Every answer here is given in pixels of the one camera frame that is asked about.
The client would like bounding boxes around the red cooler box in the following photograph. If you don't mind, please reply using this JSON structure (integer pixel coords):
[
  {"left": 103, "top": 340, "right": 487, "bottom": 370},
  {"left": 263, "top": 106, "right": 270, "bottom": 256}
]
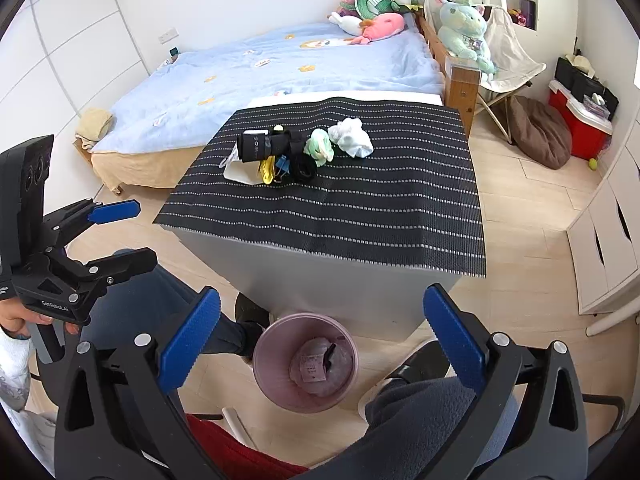
[{"left": 549, "top": 79, "right": 613, "bottom": 160}]

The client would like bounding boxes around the blue binder clip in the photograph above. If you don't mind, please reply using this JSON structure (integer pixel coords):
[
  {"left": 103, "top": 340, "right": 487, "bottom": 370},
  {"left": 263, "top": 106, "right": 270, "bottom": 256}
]
[{"left": 274, "top": 155, "right": 290, "bottom": 182}]

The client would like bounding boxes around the yellow plastic hair clip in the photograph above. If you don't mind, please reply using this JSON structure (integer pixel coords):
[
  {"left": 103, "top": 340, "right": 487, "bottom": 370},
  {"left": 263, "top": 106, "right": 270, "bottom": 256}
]
[{"left": 258, "top": 155, "right": 277, "bottom": 185}]

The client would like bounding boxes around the black sock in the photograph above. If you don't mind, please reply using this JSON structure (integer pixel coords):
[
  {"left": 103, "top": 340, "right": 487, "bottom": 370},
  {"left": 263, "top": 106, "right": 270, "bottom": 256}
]
[{"left": 275, "top": 130, "right": 317, "bottom": 184}]

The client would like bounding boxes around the white seal plush toy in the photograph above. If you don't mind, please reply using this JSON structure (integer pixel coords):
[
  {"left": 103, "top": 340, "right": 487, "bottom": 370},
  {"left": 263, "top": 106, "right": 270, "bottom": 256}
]
[{"left": 328, "top": 12, "right": 362, "bottom": 37}]

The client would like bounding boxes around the person's left hand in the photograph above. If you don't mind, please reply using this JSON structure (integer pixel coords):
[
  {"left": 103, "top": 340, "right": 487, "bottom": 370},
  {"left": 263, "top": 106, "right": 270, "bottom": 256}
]
[{"left": 0, "top": 298, "right": 54, "bottom": 338}]

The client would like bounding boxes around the light blue bed blanket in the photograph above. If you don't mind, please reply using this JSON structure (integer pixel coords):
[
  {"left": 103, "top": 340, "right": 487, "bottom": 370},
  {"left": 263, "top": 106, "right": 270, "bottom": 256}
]
[{"left": 93, "top": 18, "right": 444, "bottom": 155}]

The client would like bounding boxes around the brown bean bag cushion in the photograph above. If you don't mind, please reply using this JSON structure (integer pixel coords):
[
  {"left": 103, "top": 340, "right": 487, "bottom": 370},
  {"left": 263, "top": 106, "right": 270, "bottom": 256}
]
[{"left": 506, "top": 96, "right": 572, "bottom": 170}]

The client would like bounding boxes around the pink trash bin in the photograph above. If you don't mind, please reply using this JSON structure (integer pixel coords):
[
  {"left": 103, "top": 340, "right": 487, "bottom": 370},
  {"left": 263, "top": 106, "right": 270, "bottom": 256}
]
[{"left": 253, "top": 313, "right": 359, "bottom": 414}]

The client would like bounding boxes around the white tissue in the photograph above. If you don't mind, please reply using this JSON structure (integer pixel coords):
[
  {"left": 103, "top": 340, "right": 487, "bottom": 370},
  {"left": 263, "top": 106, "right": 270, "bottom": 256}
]
[{"left": 328, "top": 118, "right": 374, "bottom": 158}]

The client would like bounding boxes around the green striped plush toy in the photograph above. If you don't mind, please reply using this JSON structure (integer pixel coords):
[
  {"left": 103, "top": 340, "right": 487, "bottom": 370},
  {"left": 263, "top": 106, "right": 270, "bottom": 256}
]
[{"left": 355, "top": 0, "right": 399, "bottom": 20}]

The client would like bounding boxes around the black office chair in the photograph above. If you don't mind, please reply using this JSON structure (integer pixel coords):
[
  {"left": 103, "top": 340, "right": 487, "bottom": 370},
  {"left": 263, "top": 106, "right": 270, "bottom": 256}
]
[{"left": 184, "top": 391, "right": 629, "bottom": 480}]

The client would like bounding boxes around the large teal unicorn plush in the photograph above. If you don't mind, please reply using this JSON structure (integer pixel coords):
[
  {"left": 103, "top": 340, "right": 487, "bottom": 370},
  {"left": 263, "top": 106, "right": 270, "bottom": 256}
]
[{"left": 425, "top": 0, "right": 497, "bottom": 75}]

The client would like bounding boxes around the white printed carton box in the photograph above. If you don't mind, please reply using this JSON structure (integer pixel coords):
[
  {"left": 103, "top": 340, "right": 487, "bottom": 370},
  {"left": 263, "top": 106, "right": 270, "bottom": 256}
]
[{"left": 219, "top": 144, "right": 264, "bottom": 185}]

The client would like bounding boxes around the white small table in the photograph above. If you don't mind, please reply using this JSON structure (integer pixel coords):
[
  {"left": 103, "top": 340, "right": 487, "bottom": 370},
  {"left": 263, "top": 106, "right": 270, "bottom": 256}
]
[{"left": 166, "top": 228, "right": 461, "bottom": 340}]

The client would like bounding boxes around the black striped table mat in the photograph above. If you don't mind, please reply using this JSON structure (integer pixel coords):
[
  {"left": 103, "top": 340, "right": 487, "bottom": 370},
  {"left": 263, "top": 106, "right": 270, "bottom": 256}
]
[{"left": 155, "top": 96, "right": 486, "bottom": 277}]

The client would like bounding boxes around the white folding chair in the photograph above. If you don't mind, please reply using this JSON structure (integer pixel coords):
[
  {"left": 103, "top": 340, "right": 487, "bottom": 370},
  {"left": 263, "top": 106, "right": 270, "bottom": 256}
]
[{"left": 424, "top": 3, "right": 547, "bottom": 142}]

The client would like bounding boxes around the black hair dryer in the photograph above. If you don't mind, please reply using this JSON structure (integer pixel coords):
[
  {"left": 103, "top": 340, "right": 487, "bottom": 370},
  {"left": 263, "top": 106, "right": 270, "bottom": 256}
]
[{"left": 236, "top": 130, "right": 285, "bottom": 162}]

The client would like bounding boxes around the white drawer cabinet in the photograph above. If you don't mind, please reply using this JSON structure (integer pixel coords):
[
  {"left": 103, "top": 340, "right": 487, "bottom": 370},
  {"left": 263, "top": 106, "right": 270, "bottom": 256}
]
[{"left": 567, "top": 122, "right": 640, "bottom": 315}]

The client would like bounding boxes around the wooden bed frame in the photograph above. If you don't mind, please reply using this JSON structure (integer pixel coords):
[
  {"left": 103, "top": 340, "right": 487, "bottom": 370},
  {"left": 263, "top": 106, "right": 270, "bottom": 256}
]
[{"left": 418, "top": 14, "right": 482, "bottom": 138}]

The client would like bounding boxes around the pink whale plush toy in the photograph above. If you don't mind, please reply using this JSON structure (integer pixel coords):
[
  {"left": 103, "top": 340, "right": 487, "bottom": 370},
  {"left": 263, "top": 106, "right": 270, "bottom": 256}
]
[{"left": 349, "top": 13, "right": 406, "bottom": 44}]

